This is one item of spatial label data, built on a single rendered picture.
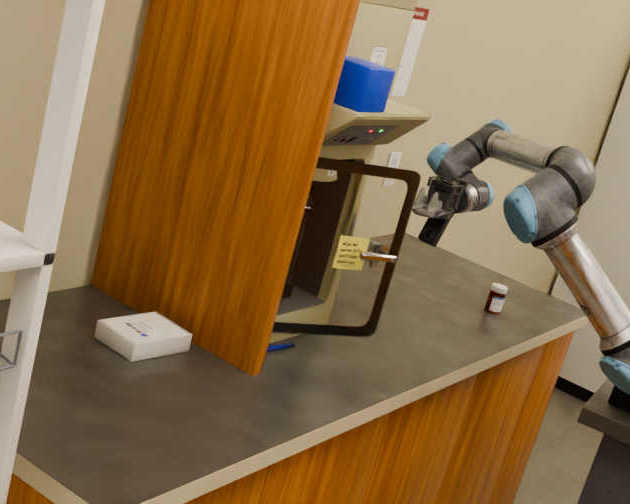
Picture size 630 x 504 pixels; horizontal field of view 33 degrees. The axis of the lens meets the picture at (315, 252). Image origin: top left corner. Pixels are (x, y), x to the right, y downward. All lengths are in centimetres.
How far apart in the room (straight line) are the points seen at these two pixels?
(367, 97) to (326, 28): 17
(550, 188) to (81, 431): 113
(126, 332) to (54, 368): 19
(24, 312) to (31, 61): 85
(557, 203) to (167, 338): 89
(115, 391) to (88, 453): 24
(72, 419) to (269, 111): 70
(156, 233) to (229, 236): 20
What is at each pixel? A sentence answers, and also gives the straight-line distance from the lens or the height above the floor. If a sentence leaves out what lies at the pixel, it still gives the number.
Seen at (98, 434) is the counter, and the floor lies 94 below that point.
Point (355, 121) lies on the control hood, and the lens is 212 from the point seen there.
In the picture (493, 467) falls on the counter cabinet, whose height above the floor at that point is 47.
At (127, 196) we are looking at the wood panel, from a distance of 237.
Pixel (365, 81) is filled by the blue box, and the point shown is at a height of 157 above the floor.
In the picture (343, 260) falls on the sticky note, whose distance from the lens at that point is 231.
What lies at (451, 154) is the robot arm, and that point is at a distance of 271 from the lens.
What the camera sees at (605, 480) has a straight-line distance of 271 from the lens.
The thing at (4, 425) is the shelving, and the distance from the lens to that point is 151.
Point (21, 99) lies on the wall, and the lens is 220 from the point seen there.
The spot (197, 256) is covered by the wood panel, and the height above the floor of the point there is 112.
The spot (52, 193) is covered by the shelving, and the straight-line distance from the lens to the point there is 138.
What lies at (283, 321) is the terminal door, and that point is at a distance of 231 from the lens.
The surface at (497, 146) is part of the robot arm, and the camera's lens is 268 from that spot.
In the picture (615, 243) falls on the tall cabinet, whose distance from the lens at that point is 518.
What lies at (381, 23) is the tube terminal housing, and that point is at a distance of 230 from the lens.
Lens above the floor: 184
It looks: 17 degrees down
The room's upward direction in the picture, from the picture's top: 15 degrees clockwise
